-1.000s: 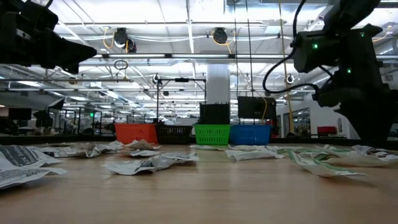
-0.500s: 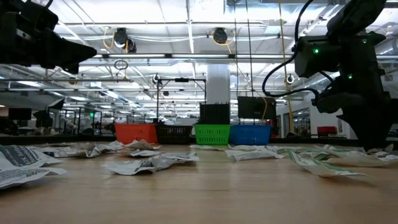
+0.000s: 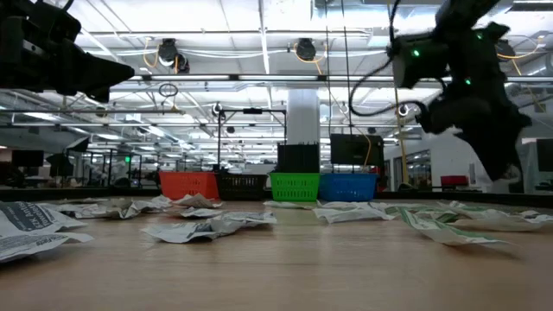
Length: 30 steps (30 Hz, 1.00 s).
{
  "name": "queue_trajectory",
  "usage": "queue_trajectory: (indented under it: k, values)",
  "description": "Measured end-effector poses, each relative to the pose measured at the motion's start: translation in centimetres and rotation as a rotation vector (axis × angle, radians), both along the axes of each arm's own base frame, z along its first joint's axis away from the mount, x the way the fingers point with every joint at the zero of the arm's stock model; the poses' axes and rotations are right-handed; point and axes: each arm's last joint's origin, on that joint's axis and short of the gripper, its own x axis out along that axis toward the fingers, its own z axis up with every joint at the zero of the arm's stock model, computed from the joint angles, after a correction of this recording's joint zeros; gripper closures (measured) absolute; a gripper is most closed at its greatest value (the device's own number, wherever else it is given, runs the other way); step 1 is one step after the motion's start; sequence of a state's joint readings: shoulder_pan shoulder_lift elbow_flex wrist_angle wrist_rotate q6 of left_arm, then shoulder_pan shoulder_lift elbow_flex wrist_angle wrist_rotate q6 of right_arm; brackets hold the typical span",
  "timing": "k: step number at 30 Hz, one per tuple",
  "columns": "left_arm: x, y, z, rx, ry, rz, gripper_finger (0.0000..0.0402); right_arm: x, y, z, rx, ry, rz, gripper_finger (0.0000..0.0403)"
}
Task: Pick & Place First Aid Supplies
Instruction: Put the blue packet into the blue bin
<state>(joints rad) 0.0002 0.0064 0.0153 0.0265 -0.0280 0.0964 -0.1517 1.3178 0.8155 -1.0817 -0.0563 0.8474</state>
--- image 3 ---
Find yellow hanging cable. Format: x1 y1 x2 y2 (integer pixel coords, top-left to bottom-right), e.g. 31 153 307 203
391 88 410 186

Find orange plastic bin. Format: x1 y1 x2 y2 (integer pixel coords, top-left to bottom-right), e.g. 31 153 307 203
158 171 220 201

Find white packet black label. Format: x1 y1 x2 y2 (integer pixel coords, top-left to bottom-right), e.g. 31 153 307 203
0 200 87 238
54 202 114 219
184 193 225 206
209 211 278 229
141 220 230 244
98 198 153 219
166 206 225 219
171 198 208 209
0 232 95 263

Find blue plastic bin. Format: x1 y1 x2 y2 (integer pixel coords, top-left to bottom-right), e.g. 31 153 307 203
318 173 378 203

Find black plastic bin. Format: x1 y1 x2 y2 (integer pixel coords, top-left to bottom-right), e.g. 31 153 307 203
214 172 270 201

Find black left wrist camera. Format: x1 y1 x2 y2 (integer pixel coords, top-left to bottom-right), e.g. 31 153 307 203
25 0 83 44

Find black softbox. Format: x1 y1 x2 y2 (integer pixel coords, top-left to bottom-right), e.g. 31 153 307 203
66 136 91 154

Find black retractable cable reel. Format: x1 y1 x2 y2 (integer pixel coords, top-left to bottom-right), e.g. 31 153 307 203
495 38 518 58
156 37 192 75
294 37 319 62

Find black aluminium table frame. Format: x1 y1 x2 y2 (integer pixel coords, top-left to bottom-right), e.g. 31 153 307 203
0 185 553 209

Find red box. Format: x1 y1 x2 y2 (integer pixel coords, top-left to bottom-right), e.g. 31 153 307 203
440 174 470 188

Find green plastic bin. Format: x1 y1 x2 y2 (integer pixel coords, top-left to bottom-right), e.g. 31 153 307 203
268 172 321 202

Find black right camera cable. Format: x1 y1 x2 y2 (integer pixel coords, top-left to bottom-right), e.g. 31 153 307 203
348 0 433 118

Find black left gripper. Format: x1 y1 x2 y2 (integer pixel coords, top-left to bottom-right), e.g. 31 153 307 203
0 16 136 104

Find white square pillar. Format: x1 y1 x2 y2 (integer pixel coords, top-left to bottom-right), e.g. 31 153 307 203
286 88 321 146

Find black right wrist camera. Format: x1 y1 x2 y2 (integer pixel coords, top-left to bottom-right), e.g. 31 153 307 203
390 33 451 91

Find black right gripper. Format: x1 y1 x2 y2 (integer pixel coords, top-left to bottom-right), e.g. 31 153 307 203
416 21 532 181

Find white packet red label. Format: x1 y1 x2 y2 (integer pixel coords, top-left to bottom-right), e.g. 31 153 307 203
150 194 175 209
60 196 111 205

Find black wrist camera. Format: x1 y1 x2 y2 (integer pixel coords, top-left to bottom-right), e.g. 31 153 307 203
390 33 451 91
25 0 83 44

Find black stacked crates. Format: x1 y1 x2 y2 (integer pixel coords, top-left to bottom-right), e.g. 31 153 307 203
276 143 321 175

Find black studio lamp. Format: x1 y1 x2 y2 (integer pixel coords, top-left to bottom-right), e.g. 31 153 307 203
45 152 75 179

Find black monitor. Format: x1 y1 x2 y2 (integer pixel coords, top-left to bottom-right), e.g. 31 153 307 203
536 138 553 174
329 133 385 168
10 149 45 168

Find long light bar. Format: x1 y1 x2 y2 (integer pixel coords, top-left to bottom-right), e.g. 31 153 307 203
129 73 553 84

